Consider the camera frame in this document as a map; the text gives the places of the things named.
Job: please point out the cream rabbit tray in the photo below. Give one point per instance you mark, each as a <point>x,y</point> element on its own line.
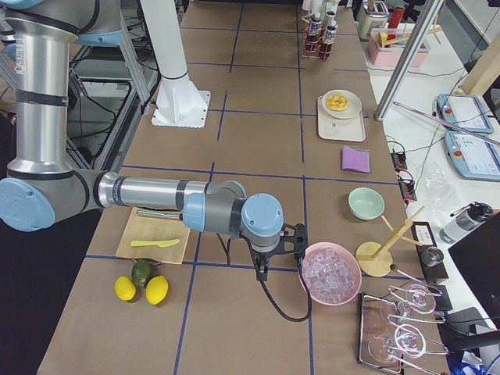
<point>333,129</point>

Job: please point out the mint green bowl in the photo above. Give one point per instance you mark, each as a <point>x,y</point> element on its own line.
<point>366,203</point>

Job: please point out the small steel cup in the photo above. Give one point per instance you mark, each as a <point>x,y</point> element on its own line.
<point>431,256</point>

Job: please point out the lower blue teach pendant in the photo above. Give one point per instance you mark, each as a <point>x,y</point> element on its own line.
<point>472,158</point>

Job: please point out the blue teach pendant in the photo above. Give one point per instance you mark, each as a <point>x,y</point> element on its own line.
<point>472,158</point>
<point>465,111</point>

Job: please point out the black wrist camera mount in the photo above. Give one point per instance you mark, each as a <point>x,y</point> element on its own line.
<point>293,241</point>

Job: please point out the pink storage box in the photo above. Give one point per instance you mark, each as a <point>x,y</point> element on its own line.
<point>390,55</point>

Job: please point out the upper blue teach pendant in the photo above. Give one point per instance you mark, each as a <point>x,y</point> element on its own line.
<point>465,111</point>

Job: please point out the wooden mug tree stand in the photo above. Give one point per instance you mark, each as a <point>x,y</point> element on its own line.
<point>375,259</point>

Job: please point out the chrome glass hanger rack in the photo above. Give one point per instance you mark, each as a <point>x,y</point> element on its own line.
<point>390,337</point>

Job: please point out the yellow plastic knife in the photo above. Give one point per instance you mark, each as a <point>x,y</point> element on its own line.
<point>160,244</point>

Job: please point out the left yellow lemon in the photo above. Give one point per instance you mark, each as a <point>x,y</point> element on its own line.
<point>124,288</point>

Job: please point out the right yellow lemon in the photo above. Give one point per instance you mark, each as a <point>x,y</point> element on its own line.
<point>156,290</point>

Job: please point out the grey water bottle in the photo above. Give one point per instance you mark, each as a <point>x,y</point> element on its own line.
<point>464,221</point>

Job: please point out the copper wire bottle rack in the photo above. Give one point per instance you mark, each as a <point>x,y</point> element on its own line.
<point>314,55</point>

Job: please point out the pink bowl of ice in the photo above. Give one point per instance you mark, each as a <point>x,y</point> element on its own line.
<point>330,273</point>

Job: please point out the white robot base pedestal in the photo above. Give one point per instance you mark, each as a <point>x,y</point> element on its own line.
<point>179,103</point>

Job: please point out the cream round plate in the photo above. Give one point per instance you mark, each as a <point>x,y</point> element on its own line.
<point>354,104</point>

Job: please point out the dark tea bottle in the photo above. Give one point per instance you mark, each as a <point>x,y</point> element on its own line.
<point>312,34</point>

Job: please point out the green avocado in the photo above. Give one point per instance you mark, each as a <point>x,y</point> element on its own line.
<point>141,273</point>

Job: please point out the steel muddler black tip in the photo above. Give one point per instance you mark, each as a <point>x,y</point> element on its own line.
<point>166,215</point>

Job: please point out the cream toaster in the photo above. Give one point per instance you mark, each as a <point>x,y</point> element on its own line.
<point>372,14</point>

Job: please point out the aluminium frame post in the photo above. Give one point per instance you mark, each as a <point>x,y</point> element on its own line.
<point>420,29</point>

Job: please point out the purple folded cloth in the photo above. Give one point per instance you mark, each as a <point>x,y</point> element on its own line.
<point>355,160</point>

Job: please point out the black scale box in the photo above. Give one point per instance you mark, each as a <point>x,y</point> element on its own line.
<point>422,233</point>

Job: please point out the wooden cutting board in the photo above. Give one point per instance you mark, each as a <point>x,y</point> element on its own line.
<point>153,229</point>

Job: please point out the yellow lemon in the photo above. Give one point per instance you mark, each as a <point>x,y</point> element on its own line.
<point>124,288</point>
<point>156,290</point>

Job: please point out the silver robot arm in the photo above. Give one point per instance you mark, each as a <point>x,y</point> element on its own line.
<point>42,188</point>

